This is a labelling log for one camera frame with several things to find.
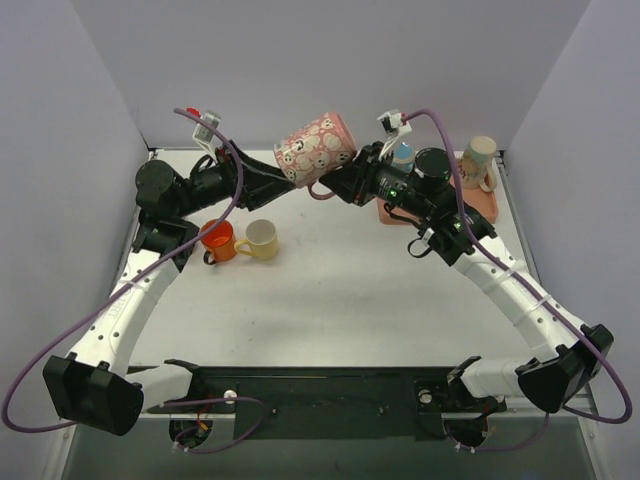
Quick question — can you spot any pink cartoon mug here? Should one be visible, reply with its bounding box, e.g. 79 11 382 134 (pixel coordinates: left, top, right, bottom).
273 112 357 200

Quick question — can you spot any yellow mug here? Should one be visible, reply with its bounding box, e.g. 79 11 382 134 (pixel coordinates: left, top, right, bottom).
234 219 279 261

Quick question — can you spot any orange mug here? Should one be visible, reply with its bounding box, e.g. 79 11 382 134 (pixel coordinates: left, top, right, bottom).
200 219 237 265

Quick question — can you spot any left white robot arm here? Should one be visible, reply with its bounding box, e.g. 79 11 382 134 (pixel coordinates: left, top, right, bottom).
43 147 294 436

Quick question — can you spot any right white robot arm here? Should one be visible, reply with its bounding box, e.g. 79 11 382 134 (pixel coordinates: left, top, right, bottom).
320 143 614 413

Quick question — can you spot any blue-bottom cartoon mug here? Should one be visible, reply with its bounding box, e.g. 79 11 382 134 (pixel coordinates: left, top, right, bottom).
391 142 415 173

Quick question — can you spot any cream green mug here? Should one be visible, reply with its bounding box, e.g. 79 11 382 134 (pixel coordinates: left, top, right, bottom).
456 135 497 193

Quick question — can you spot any pink plastic tray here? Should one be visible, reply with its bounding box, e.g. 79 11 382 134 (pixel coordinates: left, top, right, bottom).
377 188 499 226

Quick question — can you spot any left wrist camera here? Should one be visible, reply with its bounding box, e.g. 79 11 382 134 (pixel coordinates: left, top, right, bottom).
192 110 220 156

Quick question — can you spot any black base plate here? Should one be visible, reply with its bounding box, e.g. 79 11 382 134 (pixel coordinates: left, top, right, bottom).
151 367 506 445

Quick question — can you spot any aluminium rail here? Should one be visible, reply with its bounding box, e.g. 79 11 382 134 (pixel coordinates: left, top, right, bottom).
59 374 599 420

